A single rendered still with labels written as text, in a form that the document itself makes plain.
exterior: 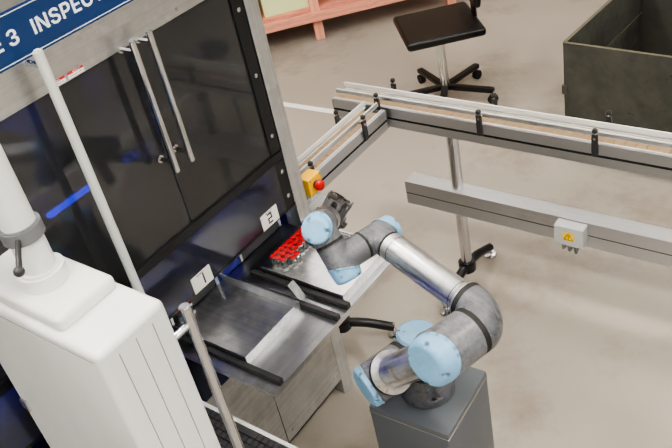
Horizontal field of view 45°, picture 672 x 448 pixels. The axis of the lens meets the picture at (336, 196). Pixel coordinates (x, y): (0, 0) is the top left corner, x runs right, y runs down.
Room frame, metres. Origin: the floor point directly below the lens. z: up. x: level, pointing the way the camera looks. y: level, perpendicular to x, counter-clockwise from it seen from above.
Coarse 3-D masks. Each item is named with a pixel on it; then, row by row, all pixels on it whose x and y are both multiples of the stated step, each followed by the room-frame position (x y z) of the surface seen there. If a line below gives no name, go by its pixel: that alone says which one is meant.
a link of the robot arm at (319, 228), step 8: (320, 208) 1.70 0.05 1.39; (312, 216) 1.62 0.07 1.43; (320, 216) 1.61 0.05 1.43; (328, 216) 1.63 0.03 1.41; (304, 224) 1.61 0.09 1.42; (312, 224) 1.60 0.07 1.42; (320, 224) 1.60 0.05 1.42; (328, 224) 1.60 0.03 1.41; (336, 224) 1.66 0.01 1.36; (304, 232) 1.60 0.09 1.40; (312, 232) 1.59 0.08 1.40; (320, 232) 1.59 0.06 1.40; (328, 232) 1.59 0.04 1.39; (336, 232) 1.61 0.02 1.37; (312, 240) 1.59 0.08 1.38; (320, 240) 1.58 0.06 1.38; (328, 240) 1.59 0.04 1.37
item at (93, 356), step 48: (0, 288) 1.39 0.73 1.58; (96, 288) 1.32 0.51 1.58; (0, 336) 1.41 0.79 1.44; (48, 336) 1.25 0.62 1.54; (96, 336) 1.21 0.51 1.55; (144, 336) 1.22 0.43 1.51; (48, 384) 1.33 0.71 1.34; (96, 384) 1.18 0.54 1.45; (144, 384) 1.19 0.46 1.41; (192, 384) 1.27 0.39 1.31; (48, 432) 1.44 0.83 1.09; (96, 432) 1.26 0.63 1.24; (144, 432) 1.16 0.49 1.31; (192, 432) 1.23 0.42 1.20
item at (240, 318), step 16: (224, 288) 2.11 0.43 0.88; (240, 288) 2.09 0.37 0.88; (256, 288) 2.04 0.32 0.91; (208, 304) 2.04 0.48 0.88; (224, 304) 2.03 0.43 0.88; (240, 304) 2.01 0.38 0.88; (256, 304) 1.99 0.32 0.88; (272, 304) 1.97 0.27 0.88; (288, 304) 1.95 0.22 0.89; (208, 320) 1.97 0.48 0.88; (224, 320) 1.95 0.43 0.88; (240, 320) 1.93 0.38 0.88; (256, 320) 1.92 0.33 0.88; (272, 320) 1.90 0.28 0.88; (288, 320) 1.88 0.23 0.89; (208, 336) 1.89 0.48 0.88; (224, 336) 1.88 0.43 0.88; (240, 336) 1.86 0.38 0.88; (256, 336) 1.84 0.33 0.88; (272, 336) 1.82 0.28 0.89; (224, 352) 1.79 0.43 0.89; (240, 352) 1.79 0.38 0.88; (256, 352) 1.76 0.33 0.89
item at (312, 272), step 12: (312, 252) 2.19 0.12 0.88; (312, 264) 2.13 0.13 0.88; (372, 264) 2.03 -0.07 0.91; (276, 276) 2.09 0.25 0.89; (288, 276) 2.05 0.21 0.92; (300, 276) 2.08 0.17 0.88; (312, 276) 2.07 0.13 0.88; (324, 276) 2.05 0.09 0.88; (360, 276) 1.98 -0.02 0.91; (312, 288) 1.99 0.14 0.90; (324, 288) 1.96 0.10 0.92; (336, 288) 1.98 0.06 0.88; (348, 288) 1.93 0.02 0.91
